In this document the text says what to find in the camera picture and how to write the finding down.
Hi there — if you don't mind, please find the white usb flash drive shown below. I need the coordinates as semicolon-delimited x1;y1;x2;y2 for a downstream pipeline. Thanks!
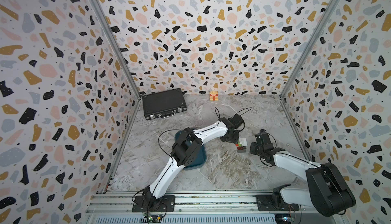
238;137;247;147

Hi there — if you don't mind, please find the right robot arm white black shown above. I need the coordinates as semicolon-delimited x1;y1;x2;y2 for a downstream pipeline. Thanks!
250;129;356;217

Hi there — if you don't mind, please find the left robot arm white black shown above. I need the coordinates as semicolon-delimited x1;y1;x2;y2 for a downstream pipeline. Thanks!
143;114;244;208

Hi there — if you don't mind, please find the teal plastic storage box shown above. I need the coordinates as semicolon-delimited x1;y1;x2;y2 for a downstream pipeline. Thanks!
175;131;207;171

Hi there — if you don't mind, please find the small red yellow box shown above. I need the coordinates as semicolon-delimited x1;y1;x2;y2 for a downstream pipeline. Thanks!
209;91;219;101

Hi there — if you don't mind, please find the black briefcase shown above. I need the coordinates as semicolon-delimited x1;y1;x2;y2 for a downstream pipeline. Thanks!
142;88;187;120

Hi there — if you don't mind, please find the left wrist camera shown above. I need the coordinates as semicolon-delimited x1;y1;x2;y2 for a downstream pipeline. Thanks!
229;114;244;129

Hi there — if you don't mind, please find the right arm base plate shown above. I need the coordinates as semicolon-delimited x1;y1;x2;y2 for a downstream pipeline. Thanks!
256;194;300;212

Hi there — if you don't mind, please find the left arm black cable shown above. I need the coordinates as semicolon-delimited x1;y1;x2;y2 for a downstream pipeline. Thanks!
157;129;184;164

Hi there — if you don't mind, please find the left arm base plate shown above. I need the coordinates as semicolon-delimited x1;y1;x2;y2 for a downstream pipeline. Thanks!
132;195;176;213

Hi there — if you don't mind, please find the aluminium rail frame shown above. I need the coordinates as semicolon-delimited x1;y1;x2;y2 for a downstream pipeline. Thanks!
84;190;349;224

